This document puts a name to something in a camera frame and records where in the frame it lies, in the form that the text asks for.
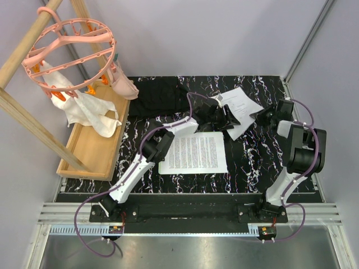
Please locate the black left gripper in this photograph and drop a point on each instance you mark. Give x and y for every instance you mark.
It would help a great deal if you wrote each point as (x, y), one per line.
(231, 120)

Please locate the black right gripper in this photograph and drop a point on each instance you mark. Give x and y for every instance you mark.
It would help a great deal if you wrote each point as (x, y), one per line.
(257, 117)

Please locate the white paper stack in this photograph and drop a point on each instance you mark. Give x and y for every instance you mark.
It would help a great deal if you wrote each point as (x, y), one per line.
(241, 106)

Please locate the green clipboard folder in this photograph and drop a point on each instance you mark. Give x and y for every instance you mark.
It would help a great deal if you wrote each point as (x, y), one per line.
(163, 168)

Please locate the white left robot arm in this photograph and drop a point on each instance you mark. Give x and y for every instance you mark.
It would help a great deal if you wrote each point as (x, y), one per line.
(156, 144)

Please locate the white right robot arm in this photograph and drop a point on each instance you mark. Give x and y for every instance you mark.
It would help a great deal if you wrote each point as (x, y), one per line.
(303, 155)

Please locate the black marble pattern mat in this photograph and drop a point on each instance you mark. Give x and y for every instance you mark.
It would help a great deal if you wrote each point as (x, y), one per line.
(253, 160)

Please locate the black cloth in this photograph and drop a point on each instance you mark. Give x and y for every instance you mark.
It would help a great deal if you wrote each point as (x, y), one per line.
(158, 96)

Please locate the pink bra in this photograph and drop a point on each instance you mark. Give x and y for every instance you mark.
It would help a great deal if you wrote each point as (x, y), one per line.
(121, 84)

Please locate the wooden tray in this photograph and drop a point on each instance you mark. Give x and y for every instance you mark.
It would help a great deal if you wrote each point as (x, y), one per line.
(97, 153)

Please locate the white towel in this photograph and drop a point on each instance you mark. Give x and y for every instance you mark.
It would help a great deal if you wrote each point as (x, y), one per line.
(89, 111)

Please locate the pink round clothes hanger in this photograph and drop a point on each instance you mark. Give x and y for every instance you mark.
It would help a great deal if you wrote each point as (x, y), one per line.
(43, 59)

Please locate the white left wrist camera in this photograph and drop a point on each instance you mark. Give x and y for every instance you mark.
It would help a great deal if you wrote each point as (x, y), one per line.
(219, 99)

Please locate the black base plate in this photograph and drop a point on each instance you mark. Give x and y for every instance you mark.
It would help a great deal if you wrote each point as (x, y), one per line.
(189, 214)

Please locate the aluminium corner post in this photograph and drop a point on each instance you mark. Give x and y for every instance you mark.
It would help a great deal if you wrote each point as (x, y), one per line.
(318, 23)

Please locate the grey slotted cable duct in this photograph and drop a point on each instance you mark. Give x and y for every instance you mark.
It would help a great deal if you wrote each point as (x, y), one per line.
(94, 230)

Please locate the wooden rack frame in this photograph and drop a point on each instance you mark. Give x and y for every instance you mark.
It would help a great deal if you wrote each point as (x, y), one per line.
(31, 128)

